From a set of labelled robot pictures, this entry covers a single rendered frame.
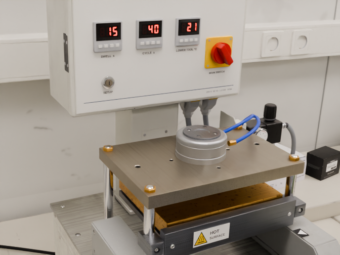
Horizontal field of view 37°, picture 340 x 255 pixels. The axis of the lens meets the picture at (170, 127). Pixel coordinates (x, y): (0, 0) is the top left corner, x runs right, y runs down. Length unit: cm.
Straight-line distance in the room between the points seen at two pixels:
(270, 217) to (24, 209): 75
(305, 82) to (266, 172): 89
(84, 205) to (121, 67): 32
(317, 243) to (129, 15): 46
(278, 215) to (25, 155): 71
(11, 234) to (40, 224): 7
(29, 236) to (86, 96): 54
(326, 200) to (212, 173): 70
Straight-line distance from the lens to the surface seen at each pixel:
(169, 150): 81
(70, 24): 79
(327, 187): 148
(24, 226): 132
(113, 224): 82
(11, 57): 118
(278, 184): 141
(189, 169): 75
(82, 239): 92
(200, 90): 92
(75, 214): 99
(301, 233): 84
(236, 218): 75
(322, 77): 167
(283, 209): 81
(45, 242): 125
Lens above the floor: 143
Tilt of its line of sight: 21 degrees down
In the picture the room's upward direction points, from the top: 2 degrees clockwise
